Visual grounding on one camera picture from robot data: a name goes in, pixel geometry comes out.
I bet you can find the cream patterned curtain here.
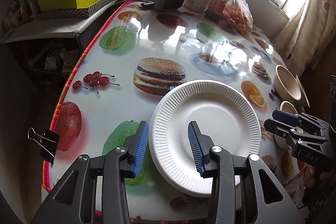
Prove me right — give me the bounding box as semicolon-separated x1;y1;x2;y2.
272;0;335;76

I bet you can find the fruit print tablecloth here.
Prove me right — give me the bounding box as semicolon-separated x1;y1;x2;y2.
42;0;306;223

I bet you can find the white foam plate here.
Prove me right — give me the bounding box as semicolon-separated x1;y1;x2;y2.
148;80;262;198

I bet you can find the grey side shelf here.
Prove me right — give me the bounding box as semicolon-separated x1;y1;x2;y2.
1;0;119;44

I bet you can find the plastic bag of oranges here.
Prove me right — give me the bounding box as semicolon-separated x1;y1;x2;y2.
220;0;253;34

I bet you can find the beige paper bowl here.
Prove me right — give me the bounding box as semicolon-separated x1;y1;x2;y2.
273;65;301;101
274;101;298;151

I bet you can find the black binder clip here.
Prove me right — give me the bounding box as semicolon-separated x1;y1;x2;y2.
27;127;60;165

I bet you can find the red label sauce jar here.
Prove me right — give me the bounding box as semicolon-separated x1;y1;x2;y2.
205;0;229;22

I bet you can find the black white patterned box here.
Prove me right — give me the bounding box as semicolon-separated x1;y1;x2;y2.
38;0;115;20

